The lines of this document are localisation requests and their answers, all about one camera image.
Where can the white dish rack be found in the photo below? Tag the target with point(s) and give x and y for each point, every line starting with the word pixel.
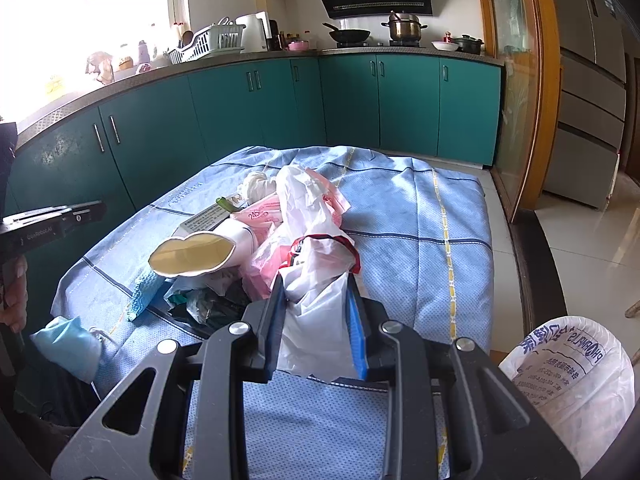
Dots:
pixel 205 45

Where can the green vegetable scrap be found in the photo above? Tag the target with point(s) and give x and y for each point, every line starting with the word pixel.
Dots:
pixel 227 204

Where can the person's left hand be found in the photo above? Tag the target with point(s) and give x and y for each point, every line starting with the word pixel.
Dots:
pixel 14 305

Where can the steel cooking pot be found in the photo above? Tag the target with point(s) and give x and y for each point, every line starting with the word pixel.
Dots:
pixel 405 30

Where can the wooden framed glass door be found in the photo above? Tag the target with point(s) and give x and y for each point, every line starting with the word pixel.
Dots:
pixel 515 85

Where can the translucent white plastic bag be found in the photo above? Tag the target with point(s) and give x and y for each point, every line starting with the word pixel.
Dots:
pixel 300 200

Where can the pink plastic bag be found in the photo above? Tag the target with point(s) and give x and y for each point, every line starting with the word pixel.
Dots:
pixel 265 265

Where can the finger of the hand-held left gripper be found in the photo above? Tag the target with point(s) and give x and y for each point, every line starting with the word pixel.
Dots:
pixel 75 212

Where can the teal kitchen cabinets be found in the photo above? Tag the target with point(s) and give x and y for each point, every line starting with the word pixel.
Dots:
pixel 400 105

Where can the white plastic bag red trim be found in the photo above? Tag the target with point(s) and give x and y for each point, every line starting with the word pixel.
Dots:
pixel 320 310

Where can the kitchen window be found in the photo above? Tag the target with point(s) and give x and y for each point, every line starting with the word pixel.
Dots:
pixel 75 20

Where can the grey refrigerator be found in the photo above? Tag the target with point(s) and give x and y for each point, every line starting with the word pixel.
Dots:
pixel 585 110

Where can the black pot with lid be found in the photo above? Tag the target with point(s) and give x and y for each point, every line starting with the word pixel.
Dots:
pixel 467 45

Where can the white paper cup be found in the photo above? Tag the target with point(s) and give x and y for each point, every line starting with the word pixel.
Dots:
pixel 195 255

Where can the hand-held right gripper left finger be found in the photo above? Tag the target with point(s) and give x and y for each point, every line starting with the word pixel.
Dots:
pixel 272 332

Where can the pink container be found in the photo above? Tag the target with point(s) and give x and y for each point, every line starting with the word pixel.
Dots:
pixel 297 46

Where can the blue checked tablecloth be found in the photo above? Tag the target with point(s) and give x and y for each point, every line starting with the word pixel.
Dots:
pixel 410 260

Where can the dark wrappers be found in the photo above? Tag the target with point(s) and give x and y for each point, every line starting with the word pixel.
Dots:
pixel 210 307

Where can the crumpled beige plastic bag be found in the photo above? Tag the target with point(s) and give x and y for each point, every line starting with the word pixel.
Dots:
pixel 100 67

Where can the blue face mask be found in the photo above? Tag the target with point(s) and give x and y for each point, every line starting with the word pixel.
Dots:
pixel 65 345

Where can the gas stove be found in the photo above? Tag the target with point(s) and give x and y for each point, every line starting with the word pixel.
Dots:
pixel 380 45

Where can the blue textured dish cloth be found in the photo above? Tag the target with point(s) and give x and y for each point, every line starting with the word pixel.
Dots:
pixel 147 297

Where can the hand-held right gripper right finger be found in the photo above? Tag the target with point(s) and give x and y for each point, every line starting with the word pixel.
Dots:
pixel 357 340

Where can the small grey cardboard box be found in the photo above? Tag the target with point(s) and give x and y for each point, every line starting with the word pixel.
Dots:
pixel 202 221

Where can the white bowl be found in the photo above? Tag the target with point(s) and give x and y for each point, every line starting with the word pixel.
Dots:
pixel 445 46

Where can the white electric kettle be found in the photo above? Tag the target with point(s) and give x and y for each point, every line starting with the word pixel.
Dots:
pixel 252 32

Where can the white printed sack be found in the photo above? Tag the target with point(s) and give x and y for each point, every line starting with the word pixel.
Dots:
pixel 565 385

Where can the pink and white bottle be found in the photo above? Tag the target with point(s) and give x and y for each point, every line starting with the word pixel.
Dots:
pixel 144 55

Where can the black wok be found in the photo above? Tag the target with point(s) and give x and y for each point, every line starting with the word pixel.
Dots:
pixel 350 35

